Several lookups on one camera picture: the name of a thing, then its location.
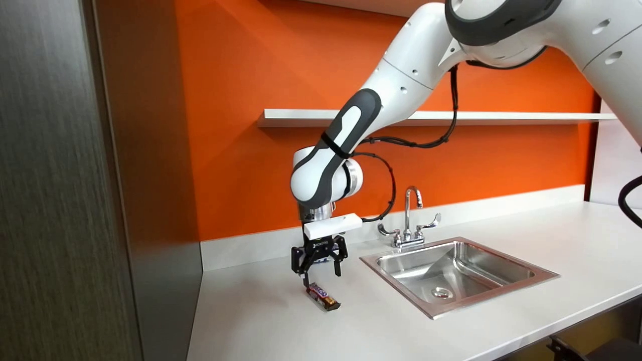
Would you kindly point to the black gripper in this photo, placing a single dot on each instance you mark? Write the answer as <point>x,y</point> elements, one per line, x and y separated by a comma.
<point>320,251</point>

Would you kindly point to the Snickers chocolate bar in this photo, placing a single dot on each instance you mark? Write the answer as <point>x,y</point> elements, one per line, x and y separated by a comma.
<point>325,300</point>

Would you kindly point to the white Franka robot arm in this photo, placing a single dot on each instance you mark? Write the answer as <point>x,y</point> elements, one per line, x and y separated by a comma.
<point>414,66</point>

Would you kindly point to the round sink drain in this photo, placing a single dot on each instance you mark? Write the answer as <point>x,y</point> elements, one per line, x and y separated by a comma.
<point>441,292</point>

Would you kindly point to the stainless steel sink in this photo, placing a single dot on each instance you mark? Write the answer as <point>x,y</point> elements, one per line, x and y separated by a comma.
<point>469,268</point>

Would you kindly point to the dark chair under counter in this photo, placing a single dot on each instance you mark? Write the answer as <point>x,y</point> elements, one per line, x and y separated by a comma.
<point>569,349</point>

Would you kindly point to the dark grey cabinet panel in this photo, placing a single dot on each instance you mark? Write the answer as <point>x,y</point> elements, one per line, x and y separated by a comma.
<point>67,201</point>

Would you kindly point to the white panel board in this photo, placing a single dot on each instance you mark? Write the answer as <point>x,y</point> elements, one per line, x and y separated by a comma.
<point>605,166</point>

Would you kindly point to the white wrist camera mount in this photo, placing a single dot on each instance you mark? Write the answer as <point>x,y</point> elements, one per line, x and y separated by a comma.
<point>332,226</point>

